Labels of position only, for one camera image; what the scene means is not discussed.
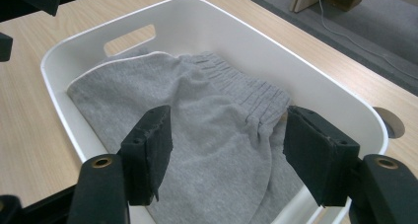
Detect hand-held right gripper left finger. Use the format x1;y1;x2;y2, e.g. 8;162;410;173
119;105;174;206

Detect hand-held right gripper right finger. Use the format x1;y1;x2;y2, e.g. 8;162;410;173
282;106;361;208

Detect grey pants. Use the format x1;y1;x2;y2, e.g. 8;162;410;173
66;48;306;224

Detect white plastic bin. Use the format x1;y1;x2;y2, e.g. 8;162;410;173
39;0;389;224

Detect thin white floor cable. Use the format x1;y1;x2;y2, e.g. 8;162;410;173
316;0;418;83

